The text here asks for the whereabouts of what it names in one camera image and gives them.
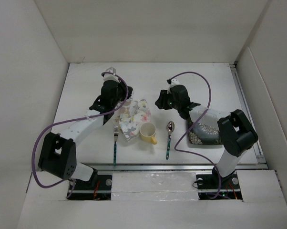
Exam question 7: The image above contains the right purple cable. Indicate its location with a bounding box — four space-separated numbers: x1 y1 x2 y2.
169 71 222 199

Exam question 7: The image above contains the aluminium table rail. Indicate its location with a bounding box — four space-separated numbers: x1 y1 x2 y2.
40 163 268 171

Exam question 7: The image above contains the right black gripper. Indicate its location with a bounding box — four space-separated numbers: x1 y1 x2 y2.
155 89 181 110

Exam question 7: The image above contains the black square floral plate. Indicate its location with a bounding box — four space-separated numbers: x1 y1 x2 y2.
187 118 223 146

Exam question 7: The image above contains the animal print cloth placemat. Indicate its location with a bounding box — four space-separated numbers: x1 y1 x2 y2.
113 98 151 141

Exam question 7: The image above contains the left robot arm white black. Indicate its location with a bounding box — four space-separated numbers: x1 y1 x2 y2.
38 80 133 189

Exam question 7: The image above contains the yellow ceramic mug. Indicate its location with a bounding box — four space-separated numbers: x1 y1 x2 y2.
140 123 157 145

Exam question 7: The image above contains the fork with teal handle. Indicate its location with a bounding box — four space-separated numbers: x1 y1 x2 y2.
113 126 119 166

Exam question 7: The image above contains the spoon with teal handle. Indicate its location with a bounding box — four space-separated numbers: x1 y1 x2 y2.
166 121 175 160

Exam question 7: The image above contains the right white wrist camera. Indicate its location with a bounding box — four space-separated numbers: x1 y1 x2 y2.
167 78 180 94

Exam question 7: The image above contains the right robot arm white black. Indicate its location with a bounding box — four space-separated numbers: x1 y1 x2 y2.
155 84 258 188

